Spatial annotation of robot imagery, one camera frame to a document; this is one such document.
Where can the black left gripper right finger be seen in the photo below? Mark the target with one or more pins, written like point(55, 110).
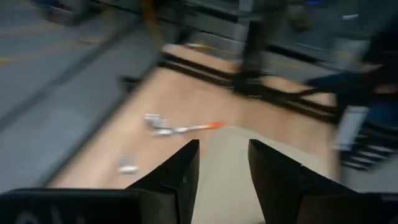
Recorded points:
point(273, 180)

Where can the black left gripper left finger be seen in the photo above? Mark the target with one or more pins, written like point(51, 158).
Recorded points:
point(183, 174)

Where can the beige plastic tray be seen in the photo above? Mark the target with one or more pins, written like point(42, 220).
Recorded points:
point(224, 174)

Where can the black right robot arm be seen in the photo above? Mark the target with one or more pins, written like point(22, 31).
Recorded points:
point(252, 56)

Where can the black aluminium table frame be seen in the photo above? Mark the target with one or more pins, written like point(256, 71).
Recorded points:
point(255, 88)

